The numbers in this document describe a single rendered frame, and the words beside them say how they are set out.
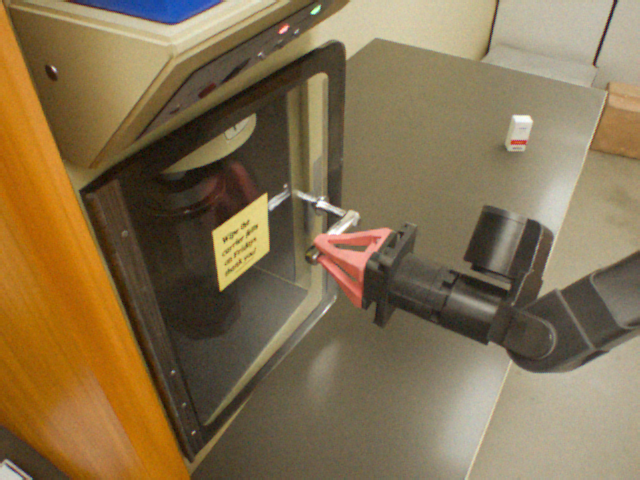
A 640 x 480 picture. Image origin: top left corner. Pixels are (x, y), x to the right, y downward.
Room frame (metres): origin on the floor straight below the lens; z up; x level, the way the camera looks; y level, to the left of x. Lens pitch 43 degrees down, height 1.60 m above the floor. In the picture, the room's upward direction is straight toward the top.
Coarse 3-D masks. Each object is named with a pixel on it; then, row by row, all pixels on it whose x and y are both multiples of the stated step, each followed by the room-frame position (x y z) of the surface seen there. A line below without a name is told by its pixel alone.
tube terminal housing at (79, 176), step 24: (288, 48) 0.50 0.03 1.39; (312, 48) 0.54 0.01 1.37; (264, 72) 0.46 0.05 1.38; (216, 96) 0.40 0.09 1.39; (48, 120) 0.27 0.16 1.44; (144, 144) 0.33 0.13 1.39; (72, 168) 0.28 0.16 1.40; (96, 168) 0.29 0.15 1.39; (96, 240) 0.27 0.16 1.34; (144, 360) 0.27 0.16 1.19; (240, 408) 0.37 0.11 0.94
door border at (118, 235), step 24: (96, 192) 0.27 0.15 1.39; (120, 192) 0.29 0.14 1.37; (120, 216) 0.28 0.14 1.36; (120, 240) 0.28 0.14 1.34; (144, 264) 0.29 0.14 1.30; (144, 288) 0.28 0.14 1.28; (144, 312) 0.28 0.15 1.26; (144, 336) 0.27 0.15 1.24; (168, 360) 0.28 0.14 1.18; (168, 384) 0.27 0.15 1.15; (192, 432) 0.28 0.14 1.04
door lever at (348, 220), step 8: (320, 200) 0.48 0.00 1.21; (328, 200) 0.49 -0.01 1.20; (320, 208) 0.48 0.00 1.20; (328, 208) 0.48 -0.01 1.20; (336, 208) 0.47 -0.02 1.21; (336, 216) 0.47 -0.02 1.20; (344, 216) 0.46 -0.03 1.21; (352, 216) 0.46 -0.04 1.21; (336, 224) 0.44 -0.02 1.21; (344, 224) 0.44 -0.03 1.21; (352, 224) 0.45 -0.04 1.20; (328, 232) 0.43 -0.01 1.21; (336, 232) 0.43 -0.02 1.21; (344, 232) 0.44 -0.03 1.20; (312, 248) 0.41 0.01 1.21; (312, 256) 0.39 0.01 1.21; (320, 256) 0.40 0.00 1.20; (312, 264) 0.39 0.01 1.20
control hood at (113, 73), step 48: (48, 0) 0.27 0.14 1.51; (240, 0) 0.26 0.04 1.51; (288, 0) 0.30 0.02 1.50; (336, 0) 0.44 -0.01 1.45; (48, 48) 0.26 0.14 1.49; (96, 48) 0.24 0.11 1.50; (144, 48) 0.22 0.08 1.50; (192, 48) 0.23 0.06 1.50; (48, 96) 0.27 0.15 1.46; (96, 96) 0.25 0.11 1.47; (144, 96) 0.23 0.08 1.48; (96, 144) 0.25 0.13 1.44
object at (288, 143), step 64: (320, 64) 0.48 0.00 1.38; (192, 128) 0.35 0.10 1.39; (256, 128) 0.40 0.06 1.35; (320, 128) 0.49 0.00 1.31; (128, 192) 0.29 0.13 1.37; (192, 192) 0.34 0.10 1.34; (256, 192) 0.40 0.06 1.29; (320, 192) 0.49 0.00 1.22; (192, 256) 0.33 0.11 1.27; (192, 320) 0.31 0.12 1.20; (256, 320) 0.38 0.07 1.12; (192, 384) 0.30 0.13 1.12; (256, 384) 0.37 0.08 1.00
